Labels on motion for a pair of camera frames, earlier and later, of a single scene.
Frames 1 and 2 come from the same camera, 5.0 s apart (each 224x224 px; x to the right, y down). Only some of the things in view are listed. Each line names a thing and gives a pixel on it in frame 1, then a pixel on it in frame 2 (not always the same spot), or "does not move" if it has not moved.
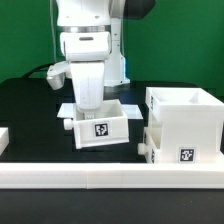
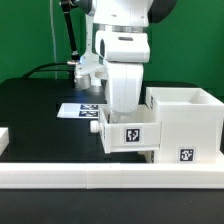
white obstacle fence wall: [109, 175] does not move
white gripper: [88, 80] → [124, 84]
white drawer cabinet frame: [191, 121] does not move
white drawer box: [107, 125] → [129, 132]
